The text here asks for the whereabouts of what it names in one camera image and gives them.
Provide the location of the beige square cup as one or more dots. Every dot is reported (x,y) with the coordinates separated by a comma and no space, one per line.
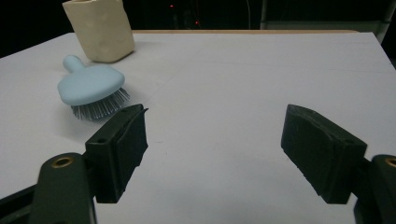
(101,28)

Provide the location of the light blue hairbrush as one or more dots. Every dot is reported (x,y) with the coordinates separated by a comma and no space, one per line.
(90,84)

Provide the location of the white table cover sheet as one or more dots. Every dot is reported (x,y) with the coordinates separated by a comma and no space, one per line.
(233,81)

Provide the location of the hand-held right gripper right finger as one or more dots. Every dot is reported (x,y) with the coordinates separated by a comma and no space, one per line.
(323,155)

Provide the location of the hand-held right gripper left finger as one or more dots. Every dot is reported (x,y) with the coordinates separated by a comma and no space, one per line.
(118,155)

